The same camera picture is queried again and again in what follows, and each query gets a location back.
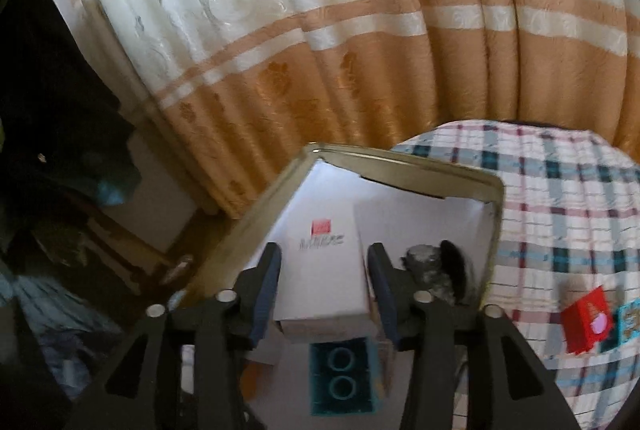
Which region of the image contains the dark cloth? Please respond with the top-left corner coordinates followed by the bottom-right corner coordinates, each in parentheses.
top-left (0, 0), bottom-right (142, 215)

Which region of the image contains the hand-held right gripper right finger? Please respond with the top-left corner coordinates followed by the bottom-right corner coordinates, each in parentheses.
top-left (368, 242), bottom-right (582, 430)

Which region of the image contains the teal building block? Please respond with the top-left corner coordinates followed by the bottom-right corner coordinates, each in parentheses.
top-left (309, 339), bottom-right (380, 416)

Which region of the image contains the white paper tray liner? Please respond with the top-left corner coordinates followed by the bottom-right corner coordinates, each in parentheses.
top-left (245, 160), bottom-right (494, 430)

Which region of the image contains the black glitter jar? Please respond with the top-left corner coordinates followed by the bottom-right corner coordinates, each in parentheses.
top-left (402, 240), bottom-right (474, 307)

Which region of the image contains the plaid tablecloth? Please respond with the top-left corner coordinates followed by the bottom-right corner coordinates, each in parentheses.
top-left (390, 120), bottom-right (640, 430)

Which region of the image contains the white box with red label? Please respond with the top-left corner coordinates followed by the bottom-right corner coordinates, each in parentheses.
top-left (272, 197), bottom-right (374, 344)

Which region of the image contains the small teal printed box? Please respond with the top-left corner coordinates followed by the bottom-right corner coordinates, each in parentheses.
top-left (600, 299), bottom-right (640, 354)

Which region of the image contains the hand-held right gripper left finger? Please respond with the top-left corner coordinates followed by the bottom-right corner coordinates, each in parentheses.
top-left (67, 241), bottom-right (282, 430)

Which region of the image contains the cream and orange curtain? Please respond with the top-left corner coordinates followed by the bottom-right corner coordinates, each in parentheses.
top-left (60, 0), bottom-right (640, 219)

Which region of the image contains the gold metal tray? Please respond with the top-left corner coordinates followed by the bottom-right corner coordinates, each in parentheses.
top-left (185, 142), bottom-right (505, 430)

